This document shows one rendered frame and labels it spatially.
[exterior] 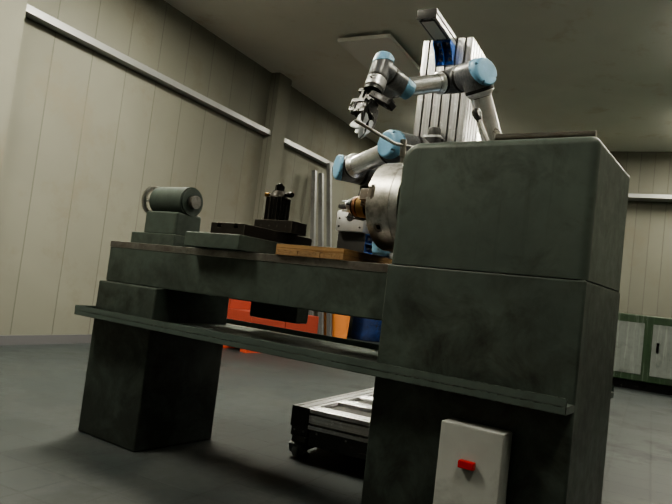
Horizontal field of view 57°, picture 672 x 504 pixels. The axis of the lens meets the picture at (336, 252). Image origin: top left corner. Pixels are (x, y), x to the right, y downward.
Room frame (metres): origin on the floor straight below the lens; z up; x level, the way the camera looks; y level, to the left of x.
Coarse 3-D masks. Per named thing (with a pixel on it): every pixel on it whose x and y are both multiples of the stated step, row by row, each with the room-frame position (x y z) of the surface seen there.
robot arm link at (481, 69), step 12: (480, 60) 2.41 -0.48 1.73; (456, 72) 2.48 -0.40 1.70; (468, 72) 2.43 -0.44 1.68; (480, 72) 2.40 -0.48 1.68; (492, 72) 2.43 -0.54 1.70; (456, 84) 2.50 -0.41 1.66; (468, 84) 2.45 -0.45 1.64; (480, 84) 2.43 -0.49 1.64; (492, 84) 2.45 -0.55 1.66; (468, 96) 2.48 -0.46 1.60; (480, 96) 2.46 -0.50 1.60; (480, 108) 2.48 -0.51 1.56; (492, 108) 2.48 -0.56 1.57; (492, 120) 2.48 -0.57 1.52; (480, 132) 2.52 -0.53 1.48; (492, 132) 2.49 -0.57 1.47
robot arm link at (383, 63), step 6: (378, 54) 2.22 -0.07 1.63; (384, 54) 2.21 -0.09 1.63; (390, 54) 2.22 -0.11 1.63; (378, 60) 2.20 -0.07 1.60; (384, 60) 2.20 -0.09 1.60; (390, 60) 2.21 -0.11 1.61; (372, 66) 2.21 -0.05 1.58; (378, 66) 2.19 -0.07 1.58; (384, 66) 2.20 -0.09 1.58; (390, 66) 2.21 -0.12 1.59; (372, 72) 2.19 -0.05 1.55; (378, 72) 2.18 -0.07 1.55; (384, 72) 2.19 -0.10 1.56; (390, 72) 2.21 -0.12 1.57; (396, 72) 2.23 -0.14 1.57; (390, 78) 2.23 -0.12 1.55
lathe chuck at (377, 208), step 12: (384, 168) 2.13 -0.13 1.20; (396, 168) 2.10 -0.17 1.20; (372, 180) 2.11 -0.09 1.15; (384, 180) 2.08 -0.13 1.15; (384, 192) 2.06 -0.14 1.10; (372, 204) 2.08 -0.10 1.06; (384, 204) 2.06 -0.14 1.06; (372, 216) 2.09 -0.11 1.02; (384, 216) 2.06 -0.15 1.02; (372, 228) 2.11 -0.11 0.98; (384, 228) 2.09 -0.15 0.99; (384, 240) 2.13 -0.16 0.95
